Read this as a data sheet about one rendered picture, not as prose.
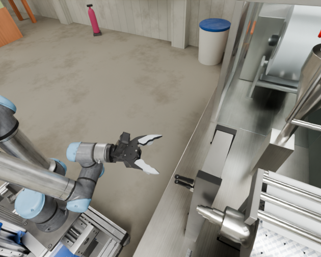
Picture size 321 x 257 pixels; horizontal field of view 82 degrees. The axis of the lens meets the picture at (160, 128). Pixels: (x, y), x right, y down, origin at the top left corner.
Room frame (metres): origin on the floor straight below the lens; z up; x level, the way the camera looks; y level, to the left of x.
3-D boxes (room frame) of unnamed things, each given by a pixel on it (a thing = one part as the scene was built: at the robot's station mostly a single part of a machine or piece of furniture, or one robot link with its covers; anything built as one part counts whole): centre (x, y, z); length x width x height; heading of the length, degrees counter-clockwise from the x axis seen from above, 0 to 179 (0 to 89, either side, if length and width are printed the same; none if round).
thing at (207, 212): (0.13, -0.10, 1.33); 0.06 x 0.03 x 0.03; 60
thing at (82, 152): (0.42, 0.30, 1.21); 0.11 x 0.08 x 0.09; 82
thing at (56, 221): (0.32, 0.58, 0.87); 0.15 x 0.15 x 0.10
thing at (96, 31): (4.86, 1.37, 0.32); 0.28 x 0.27 x 0.63; 56
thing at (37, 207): (0.33, 0.58, 0.98); 0.13 x 0.12 x 0.14; 172
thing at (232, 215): (0.10, -0.15, 1.33); 0.06 x 0.06 x 0.06; 60
